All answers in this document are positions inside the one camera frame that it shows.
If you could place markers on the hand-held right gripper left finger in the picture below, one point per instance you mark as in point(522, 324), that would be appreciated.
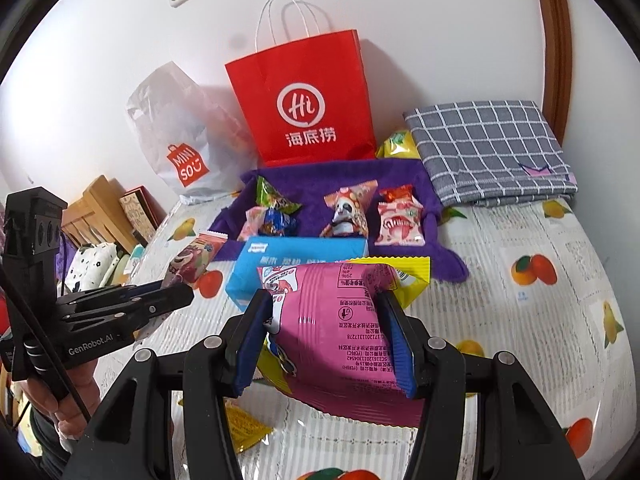
point(250, 355)

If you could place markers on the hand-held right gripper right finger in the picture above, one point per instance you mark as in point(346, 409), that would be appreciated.
point(400, 355)

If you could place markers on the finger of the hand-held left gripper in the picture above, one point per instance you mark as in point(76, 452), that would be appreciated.
point(100, 297)
point(170, 300)

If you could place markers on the pink bear print snack packet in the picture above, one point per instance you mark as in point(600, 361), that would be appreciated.
point(195, 260)

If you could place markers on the pink snack bag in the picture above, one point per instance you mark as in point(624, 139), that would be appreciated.
point(340, 340)

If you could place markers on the green snack packet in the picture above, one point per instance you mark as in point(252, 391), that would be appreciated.
point(270, 192)

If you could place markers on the person's left hand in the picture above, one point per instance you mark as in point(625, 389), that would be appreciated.
point(80, 385)

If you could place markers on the white dotted pillow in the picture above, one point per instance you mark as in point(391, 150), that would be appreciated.
point(95, 260)

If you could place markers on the yellow serrated snack packet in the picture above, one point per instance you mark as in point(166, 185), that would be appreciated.
point(415, 285)

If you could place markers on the yellow flat snack packet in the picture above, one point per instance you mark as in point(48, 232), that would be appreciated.
point(247, 427)

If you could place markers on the patterned brown box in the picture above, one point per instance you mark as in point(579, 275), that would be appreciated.
point(140, 215)

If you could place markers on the small pink snack packet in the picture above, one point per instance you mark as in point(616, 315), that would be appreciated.
point(250, 222)

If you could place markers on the blue tissue pack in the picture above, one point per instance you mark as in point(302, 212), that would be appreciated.
point(300, 255)

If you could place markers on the strawberry print snack packet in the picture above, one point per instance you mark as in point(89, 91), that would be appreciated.
point(400, 225)

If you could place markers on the fruit printed bed sheet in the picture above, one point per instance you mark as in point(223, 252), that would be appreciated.
point(500, 270)

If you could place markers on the blue wrapped candy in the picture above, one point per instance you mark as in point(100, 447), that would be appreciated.
point(277, 220)

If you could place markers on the panda print snack packet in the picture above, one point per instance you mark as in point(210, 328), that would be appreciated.
point(345, 210)

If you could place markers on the white plastic shopping bag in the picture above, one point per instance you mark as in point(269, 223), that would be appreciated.
point(165, 125)

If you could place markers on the purple towel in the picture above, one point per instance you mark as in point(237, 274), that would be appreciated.
point(310, 185)

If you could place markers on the yellow snack bag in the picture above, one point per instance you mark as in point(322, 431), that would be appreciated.
point(400, 147)

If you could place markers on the grey checked folded cloth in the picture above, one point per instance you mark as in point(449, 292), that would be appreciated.
point(475, 150)

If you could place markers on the red paper bag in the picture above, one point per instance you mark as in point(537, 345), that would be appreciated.
point(300, 70)

